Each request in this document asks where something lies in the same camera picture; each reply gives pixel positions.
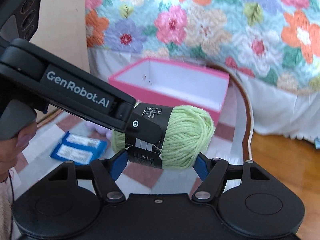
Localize white bed skirt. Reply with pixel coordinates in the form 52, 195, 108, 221
87, 48, 319, 142

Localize green yarn ball black label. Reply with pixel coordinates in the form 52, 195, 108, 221
111, 105, 215, 170

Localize person's left hand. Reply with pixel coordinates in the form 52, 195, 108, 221
0, 121, 37, 182

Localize beige wooden cabinet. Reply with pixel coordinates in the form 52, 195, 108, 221
30, 0, 90, 73

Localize pink storage box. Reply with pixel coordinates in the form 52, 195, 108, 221
108, 58, 229, 124

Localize blue packet white labels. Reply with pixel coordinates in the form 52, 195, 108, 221
50, 131, 108, 165

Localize purple plush toy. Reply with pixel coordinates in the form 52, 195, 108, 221
86, 121, 112, 139

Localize checked grey red rug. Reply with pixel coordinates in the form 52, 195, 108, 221
11, 69, 253, 198

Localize floral quilted bedspread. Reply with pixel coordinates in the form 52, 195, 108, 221
85, 0, 319, 94

